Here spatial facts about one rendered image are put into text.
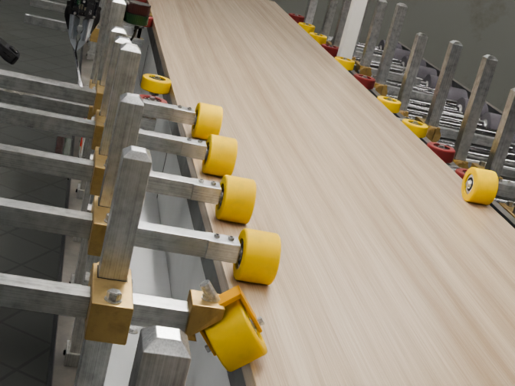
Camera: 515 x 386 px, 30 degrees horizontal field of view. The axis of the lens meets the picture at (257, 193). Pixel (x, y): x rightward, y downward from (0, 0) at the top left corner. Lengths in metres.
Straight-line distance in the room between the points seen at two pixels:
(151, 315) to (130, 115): 0.34
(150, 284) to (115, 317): 0.92
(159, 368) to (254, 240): 0.76
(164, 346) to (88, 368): 0.58
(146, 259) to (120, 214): 1.01
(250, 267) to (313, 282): 0.15
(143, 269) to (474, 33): 6.90
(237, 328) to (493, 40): 7.69
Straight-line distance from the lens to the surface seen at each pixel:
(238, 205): 1.66
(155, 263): 2.17
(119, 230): 1.18
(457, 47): 3.15
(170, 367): 0.69
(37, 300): 1.18
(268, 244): 1.43
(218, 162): 1.89
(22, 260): 3.58
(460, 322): 1.56
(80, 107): 2.39
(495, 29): 8.77
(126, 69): 1.64
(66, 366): 1.55
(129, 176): 1.16
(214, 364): 1.51
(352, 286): 1.56
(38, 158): 1.64
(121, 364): 1.75
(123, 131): 1.40
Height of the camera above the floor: 1.47
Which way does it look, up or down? 18 degrees down
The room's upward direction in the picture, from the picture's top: 14 degrees clockwise
